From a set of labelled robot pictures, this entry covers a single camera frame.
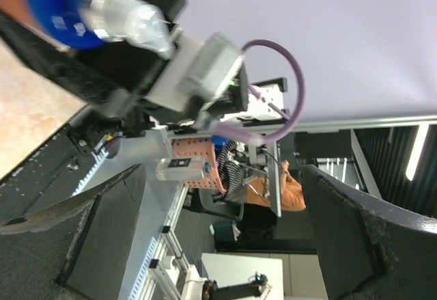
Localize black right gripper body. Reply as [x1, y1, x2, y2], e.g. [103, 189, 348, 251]
[77, 0, 249, 124]

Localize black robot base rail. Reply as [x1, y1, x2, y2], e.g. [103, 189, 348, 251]
[1, 108, 121, 221]

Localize orange blue tube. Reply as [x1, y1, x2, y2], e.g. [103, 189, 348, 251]
[1, 0, 174, 59]

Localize aluminium frame rail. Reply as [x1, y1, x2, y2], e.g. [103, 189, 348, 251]
[292, 115, 436, 133]

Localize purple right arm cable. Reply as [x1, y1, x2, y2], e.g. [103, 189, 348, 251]
[213, 39, 307, 144]

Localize person in orange shirt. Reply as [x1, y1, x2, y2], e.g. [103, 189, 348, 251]
[211, 139, 307, 243]

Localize pink perforated basket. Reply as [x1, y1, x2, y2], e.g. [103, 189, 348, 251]
[172, 137, 225, 193]

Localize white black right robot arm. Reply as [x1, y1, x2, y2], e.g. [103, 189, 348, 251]
[1, 0, 281, 139]

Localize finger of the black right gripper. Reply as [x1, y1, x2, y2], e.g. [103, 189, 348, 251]
[1, 13, 130, 109]

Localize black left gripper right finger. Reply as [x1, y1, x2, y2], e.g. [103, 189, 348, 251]
[301, 165, 436, 300]

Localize clear bottle black label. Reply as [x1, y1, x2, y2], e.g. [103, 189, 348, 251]
[155, 156, 212, 181]

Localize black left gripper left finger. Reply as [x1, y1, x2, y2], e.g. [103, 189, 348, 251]
[1, 164, 146, 299]

